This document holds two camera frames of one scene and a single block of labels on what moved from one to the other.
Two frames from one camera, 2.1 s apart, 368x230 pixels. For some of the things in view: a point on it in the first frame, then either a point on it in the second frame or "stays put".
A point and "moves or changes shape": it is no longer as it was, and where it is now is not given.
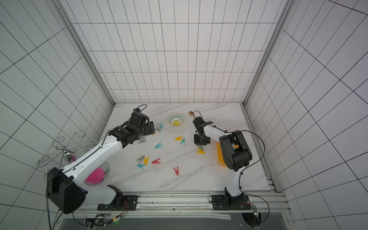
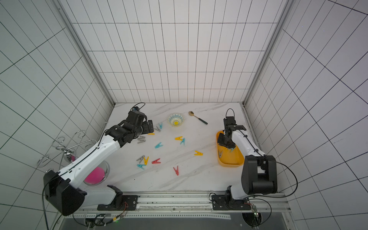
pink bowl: (99, 176) stays put
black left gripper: (147, 129) stays put
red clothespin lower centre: (155, 161) stays put
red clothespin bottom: (177, 171) stays put
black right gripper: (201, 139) to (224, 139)
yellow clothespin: (201, 151) moves or changes shape
